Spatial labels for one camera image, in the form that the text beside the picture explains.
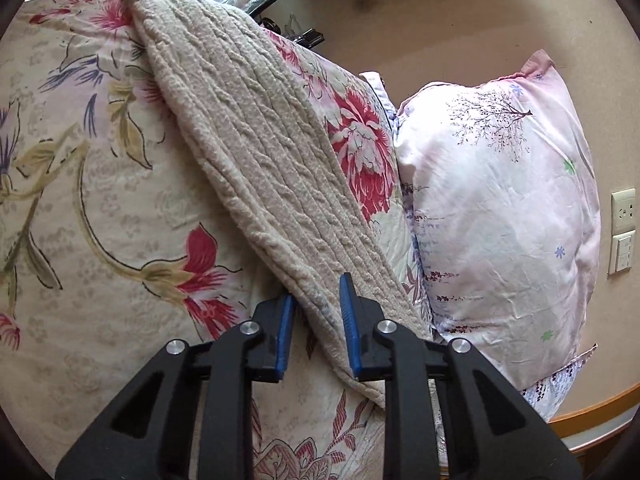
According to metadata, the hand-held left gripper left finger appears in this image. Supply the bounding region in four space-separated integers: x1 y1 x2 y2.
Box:
55 294 296 480

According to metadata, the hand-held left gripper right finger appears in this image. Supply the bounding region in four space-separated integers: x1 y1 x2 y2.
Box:
339 272 583 480

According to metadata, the beige knitted garment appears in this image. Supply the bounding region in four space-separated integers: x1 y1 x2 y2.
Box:
100 0 436 408

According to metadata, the pink tree-print pillow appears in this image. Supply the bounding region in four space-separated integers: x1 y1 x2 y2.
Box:
517 342 599 423
392 50 602 391

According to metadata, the floral bedsheet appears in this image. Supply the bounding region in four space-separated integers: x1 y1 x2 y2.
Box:
0 0 451 480

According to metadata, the black clip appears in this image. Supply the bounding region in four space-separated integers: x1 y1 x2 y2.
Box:
287 30 323 48

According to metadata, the wooden bed frame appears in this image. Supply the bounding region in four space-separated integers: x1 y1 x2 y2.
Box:
550 400 636 456

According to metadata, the wall switch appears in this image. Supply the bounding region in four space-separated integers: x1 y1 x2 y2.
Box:
607 230 636 276

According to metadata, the wall socket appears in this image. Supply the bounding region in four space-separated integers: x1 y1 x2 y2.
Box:
611 188 637 235

